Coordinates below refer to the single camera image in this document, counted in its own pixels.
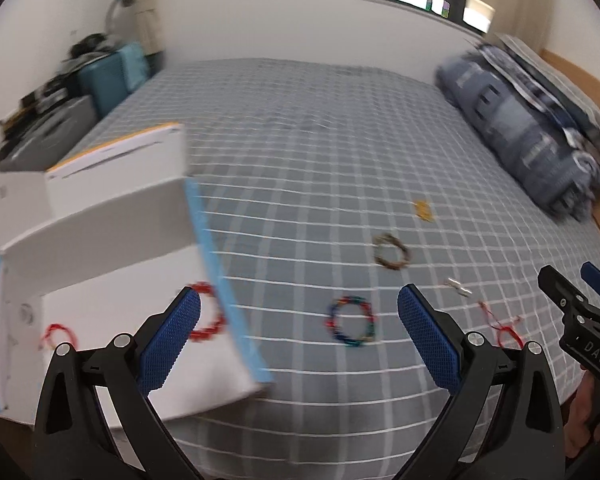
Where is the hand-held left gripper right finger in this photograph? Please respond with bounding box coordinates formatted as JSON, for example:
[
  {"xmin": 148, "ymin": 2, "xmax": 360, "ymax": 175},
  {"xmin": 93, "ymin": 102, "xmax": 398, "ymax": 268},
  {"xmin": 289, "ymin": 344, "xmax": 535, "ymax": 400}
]
[{"xmin": 392, "ymin": 284, "xmax": 566, "ymax": 480}]

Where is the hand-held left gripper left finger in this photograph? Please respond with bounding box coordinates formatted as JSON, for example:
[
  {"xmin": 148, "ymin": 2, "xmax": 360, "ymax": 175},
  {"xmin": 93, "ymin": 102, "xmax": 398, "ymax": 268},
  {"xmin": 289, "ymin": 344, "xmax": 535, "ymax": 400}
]
[{"xmin": 34, "ymin": 286, "xmax": 206, "ymax": 480}]

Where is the red string bracelet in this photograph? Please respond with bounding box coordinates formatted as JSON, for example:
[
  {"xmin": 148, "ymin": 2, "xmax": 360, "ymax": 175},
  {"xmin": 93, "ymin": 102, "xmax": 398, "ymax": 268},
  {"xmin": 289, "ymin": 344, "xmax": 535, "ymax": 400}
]
[
  {"xmin": 40, "ymin": 323, "xmax": 78, "ymax": 353},
  {"xmin": 478, "ymin": 300, "xmax": 526, "ymax": 348}
]

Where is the brown bead bracelet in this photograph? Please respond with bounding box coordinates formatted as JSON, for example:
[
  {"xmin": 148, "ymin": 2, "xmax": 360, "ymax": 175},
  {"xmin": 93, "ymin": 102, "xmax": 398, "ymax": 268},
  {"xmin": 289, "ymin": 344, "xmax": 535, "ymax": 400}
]
[{"xmin": 372, "ymin": 233, "xmax": 411, "ymax": 271}]

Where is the multicolour bead bracelet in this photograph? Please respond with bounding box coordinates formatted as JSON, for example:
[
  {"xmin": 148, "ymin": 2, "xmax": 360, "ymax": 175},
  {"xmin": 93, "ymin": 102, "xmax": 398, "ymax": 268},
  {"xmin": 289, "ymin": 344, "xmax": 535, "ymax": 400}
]
[{"xmin": 325, "ymin": 296, "xmax": 378, "ymax": 346}]

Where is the cardboard box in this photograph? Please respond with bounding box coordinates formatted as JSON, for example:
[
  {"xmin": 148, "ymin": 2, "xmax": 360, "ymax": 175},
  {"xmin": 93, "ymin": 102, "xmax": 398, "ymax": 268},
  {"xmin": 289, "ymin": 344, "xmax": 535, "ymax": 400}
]
[{"xmin": 0, "ymin": 122, "xmax": 273, "ymax": 423}]

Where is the person's right hand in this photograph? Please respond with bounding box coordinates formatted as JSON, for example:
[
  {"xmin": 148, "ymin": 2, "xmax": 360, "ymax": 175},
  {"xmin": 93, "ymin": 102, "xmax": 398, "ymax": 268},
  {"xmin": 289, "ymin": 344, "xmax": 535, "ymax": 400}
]
[{"xmin": 565, "ymin": 375, "xmax": 599, "ymax": 458}]

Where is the folded blue-grey duvet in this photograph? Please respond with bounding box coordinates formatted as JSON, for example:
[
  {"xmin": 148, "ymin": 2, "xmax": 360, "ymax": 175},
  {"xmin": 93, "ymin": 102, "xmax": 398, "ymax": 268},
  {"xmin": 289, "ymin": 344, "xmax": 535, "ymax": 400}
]
[{"xmin": 434, "ymin": 42, "xmax": 600, "ymax": 221}]

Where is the blue white patterned pillow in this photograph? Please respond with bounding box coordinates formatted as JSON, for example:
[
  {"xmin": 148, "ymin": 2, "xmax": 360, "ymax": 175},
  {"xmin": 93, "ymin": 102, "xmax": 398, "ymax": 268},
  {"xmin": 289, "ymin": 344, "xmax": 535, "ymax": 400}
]
[{"xmin": 475, "ymin": 42, "xmax": 600, "ymax": 161}]

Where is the wooden headboard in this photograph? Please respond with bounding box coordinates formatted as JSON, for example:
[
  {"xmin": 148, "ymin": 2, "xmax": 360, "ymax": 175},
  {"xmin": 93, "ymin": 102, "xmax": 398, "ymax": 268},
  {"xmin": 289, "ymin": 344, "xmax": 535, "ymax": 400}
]
[{"xmin": 540, "ymin": 49, "xmax": 600, "ymax": 126}]

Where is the grey checked bed sheet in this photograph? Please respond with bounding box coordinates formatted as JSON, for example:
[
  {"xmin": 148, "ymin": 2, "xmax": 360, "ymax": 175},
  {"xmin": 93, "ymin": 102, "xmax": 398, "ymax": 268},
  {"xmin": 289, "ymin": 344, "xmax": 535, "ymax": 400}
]
[{"xmin": 65, "ymin": 57, "xmax": 600, "ymax": 480}]

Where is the grey checked pillow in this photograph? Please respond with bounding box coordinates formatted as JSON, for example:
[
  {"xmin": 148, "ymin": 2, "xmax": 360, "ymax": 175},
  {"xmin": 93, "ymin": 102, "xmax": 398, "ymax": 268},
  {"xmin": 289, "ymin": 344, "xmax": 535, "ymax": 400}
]
[{"xmin": 492, "ymin": 32, "xmax": 600, "ymax": 146}]

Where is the grey suitcase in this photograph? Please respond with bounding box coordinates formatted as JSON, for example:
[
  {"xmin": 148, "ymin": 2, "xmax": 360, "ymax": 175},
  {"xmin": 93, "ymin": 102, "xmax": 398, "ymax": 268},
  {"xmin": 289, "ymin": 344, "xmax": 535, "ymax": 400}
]
[{"xmin": 0, "ymin": 95, "xmax": 98, "ymax": 173}]

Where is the teal suitcase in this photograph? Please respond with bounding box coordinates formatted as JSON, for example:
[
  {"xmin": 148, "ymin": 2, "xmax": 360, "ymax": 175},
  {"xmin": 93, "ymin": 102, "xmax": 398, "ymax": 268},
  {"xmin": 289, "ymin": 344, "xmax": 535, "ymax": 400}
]
[{"xmin": 77, "ymin": 42, "xmax": 148, "ymax": 118}]

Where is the pile of dark items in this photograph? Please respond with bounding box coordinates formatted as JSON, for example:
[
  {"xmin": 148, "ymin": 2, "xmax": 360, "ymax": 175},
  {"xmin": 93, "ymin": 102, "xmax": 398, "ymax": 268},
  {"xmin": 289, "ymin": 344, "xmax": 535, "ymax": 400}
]
[{"xmin": 0, "ymin": 34, "xmax": 113, "ymax": 131}]

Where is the light curtain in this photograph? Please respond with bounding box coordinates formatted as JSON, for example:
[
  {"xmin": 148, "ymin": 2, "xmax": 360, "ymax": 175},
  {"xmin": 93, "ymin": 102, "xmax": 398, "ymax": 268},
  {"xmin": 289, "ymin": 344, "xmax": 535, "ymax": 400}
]
[{"xmin": 132, "ymin": 2, "xmax": 166, "ymax": 58}]

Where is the white desk lamp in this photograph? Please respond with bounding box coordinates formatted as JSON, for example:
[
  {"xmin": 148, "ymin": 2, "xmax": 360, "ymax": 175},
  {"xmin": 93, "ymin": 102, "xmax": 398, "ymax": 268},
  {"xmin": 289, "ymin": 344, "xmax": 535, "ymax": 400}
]
[{"xmin": 104, "ymin": 0, "xmax": 137, "ymax": 37}]

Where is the red bead bracelet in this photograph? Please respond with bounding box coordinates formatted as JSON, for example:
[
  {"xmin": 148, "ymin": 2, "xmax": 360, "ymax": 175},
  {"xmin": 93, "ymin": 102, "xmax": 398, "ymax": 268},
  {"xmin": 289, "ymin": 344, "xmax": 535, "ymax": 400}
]
[{"xmin": 187, "ymin": 282, "xmax": 227, "ymax": 342}]

